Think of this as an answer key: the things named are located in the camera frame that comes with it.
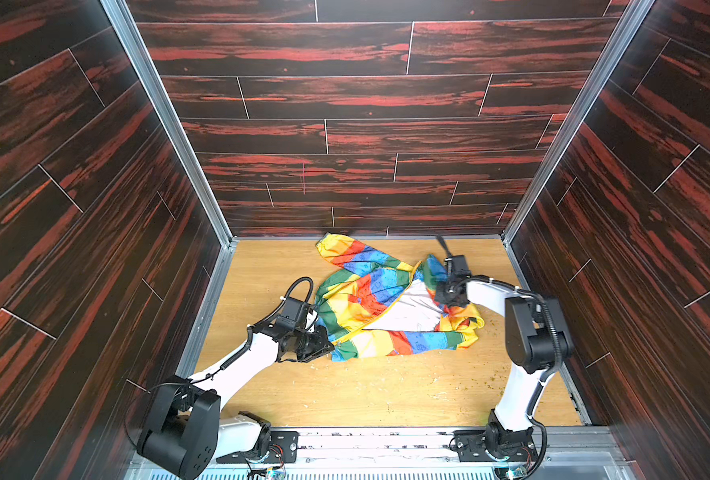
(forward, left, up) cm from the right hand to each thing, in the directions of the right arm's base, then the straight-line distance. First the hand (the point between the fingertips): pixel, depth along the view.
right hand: (451, 293), depth 102 cm
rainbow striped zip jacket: (-6, +26, +2) cm, 26 cm away
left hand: (-23, +38, +6) cm, 45 cm away
